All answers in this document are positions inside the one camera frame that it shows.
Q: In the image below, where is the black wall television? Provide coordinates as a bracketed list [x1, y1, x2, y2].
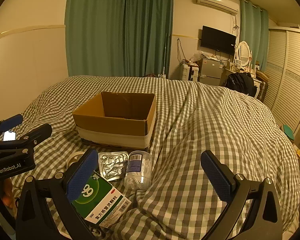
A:
[200, 26, 236, 55]

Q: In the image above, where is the green curtain by wardrobe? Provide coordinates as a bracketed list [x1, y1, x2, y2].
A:
[240, 0, 269, 70]

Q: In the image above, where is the black backpack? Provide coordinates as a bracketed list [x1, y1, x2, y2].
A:
[225, 72, 256, 97]

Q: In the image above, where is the grey checkered bed cover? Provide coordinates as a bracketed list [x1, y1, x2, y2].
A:
[15, 76, 300, 239]

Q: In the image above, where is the white tape roll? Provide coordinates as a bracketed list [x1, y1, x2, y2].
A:
[66, 151, 84, 169]

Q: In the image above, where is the white air conditioner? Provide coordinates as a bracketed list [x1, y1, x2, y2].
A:
[196, 0, 239, 15]

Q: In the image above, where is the white suitcase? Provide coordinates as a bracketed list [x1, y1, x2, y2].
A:
[180, 63, 199, 82]

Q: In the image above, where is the green white medicine box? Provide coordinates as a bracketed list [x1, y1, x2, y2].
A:
[72, 172, 132, 228]

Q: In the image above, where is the clear cotton swab jar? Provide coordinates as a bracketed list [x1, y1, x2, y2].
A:
[124, 151, 152, 191]

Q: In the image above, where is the silver blister pill pack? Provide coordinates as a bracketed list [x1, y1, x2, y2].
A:
[98, 151, 129, 182]

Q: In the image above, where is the white oval vanity mirror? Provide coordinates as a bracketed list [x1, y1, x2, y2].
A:
[234, 41, 252, 68]

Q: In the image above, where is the smartphone with lit screen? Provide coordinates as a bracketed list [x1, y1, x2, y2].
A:
[3, 131, 16, 141]

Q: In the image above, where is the silver mini fridge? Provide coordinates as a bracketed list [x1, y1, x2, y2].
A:
[200, 59, 224, 86]

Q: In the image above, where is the brown cardboard box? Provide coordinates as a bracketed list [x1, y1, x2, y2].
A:
[72, 91, 157, 149]

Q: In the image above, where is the green round stool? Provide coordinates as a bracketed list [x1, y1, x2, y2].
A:
[282, 124, 295, 141]

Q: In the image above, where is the large green curtain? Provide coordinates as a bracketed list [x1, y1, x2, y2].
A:
[65, 0, 173, 77]

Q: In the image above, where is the white louvered wardrobe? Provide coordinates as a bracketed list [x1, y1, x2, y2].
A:
[262, 27, 300, 135]

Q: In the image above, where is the person's left hand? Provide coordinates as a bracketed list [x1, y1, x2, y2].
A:
[0, 178, 14, 209]

